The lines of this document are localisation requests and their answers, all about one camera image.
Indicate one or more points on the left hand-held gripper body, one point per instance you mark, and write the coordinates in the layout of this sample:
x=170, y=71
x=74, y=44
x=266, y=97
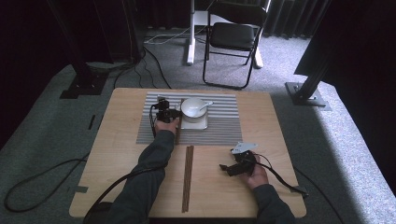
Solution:
x=163, y=112

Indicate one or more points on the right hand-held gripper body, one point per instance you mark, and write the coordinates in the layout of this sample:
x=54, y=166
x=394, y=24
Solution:
x=246, y=163

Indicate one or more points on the brown wooden chopstick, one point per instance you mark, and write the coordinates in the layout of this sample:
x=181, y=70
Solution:
x=190, y=174
x=186, y=180
x=178, y=137

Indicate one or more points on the person's left hand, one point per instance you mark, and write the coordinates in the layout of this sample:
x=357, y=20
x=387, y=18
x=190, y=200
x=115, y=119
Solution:
x=166, y=127

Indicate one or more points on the person's right hand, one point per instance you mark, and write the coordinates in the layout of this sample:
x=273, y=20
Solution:
x=260, y=177

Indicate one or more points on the white bowl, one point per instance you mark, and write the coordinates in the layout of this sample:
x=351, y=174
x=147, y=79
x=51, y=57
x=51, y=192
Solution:
x=190, y=109

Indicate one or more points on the white square plate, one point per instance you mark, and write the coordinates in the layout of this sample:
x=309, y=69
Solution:
x=199, y=125

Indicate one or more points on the white spoon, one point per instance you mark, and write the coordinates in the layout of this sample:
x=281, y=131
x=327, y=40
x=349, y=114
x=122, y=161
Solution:
x=205, y=105

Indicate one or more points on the grey striped placemat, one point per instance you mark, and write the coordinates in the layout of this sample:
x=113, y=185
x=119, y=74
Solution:
x=218, y=130

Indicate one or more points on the black tape strip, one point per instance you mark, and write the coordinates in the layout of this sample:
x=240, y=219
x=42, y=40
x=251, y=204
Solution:
x=91, y=122

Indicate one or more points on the black metal stand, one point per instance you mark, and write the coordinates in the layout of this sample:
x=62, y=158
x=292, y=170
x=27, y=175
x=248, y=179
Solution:
x=84, y=84

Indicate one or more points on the black stand with grey base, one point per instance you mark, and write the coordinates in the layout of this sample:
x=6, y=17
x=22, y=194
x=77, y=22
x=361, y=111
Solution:
x=306, y=93

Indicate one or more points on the black folding chair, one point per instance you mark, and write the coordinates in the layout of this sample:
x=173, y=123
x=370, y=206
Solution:
x=232, y=35

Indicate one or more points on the grey tape piece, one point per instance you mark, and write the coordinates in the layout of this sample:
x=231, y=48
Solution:
x=79, y=189

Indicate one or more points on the dark curtain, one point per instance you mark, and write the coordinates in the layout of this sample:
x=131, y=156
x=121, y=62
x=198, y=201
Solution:
x=289, y=18

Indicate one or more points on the white desk frame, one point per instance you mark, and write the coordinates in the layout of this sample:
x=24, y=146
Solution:
x=190, y=46

